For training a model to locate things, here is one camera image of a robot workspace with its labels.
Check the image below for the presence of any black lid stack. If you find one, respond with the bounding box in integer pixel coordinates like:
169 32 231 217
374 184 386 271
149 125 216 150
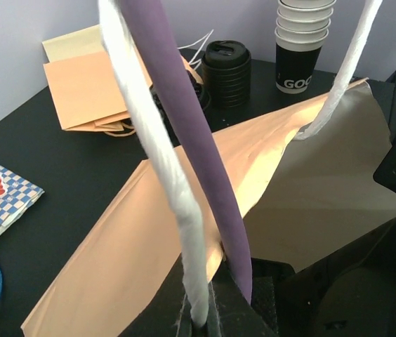
202 40 251 109
150 70 211 143

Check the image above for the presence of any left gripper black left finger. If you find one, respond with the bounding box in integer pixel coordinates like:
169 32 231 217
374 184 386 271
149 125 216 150
119 258 192 337

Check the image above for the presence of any tan flat paper bag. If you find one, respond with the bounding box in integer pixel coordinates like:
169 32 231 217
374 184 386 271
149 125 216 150
42 25 104 62

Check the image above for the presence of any orange kraft paper bag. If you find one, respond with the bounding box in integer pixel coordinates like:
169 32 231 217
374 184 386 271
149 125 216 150
20 0 396 337

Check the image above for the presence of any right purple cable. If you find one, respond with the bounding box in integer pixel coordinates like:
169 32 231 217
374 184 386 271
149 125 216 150
119 0 254 305

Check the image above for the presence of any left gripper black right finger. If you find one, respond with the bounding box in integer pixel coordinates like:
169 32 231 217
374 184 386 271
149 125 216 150
208 261 277 336

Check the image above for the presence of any right stack of paper cups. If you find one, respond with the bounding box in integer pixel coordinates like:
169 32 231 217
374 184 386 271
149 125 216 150
275 1 336 94

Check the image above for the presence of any black lid stack right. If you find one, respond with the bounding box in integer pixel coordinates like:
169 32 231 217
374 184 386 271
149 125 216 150
202 40 251 109

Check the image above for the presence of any orange flat bag right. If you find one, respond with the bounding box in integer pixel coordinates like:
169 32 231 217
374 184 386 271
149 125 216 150
42 48 204 138

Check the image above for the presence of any black lid stack left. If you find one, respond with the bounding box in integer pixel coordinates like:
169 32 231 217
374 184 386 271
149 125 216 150
150 70 211 143

